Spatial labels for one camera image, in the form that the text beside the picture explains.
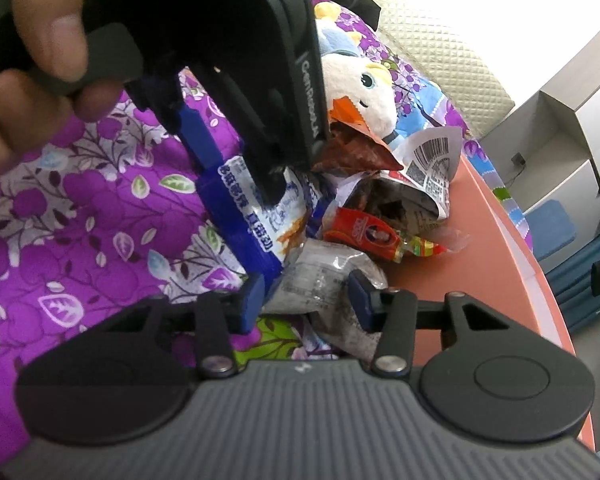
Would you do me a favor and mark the blue white snack packet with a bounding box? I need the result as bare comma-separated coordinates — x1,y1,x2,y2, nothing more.
197,155,342,282

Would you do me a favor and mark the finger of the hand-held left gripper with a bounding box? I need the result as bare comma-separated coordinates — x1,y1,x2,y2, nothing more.
192,62,306,207
127,71,222,171

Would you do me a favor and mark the white cabinet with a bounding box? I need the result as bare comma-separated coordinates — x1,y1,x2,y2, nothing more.
480,15,600,221

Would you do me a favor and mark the person's left hand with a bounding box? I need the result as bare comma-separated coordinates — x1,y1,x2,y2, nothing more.
0,0,126,177

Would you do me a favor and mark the blue slatted chair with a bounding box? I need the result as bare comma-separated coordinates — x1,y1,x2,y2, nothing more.
545,230,600,331

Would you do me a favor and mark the white blue plush toy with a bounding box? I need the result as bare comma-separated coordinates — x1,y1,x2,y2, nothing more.
312,2,398,148

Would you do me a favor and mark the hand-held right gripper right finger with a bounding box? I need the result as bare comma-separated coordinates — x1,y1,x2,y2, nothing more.
347,269,511,378

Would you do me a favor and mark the orange brown snack packet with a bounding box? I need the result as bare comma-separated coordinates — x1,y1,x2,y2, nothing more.
310,97,403,177

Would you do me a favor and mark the red snack packet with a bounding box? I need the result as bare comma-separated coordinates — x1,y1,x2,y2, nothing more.
322,207,473,263

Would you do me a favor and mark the cream quilted headboard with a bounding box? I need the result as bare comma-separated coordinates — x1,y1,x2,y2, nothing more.
375,0,516,141

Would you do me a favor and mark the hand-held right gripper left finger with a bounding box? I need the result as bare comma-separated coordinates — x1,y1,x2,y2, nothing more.
97,274,267,380

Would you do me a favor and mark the grey clear snack packet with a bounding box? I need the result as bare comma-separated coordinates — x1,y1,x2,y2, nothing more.
270,239,388,361

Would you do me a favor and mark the white clear snack packet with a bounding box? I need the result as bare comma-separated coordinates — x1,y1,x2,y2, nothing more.
330,127,463,222

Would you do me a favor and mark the blue cushioned stool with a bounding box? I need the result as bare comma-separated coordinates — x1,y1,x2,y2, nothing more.
522,199,578,261

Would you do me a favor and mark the pink cardboard box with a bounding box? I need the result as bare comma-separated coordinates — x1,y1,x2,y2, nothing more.
380,160,597,461

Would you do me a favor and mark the purple floral printed blanket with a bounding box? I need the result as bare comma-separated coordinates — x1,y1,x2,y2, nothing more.
0,0,536,461

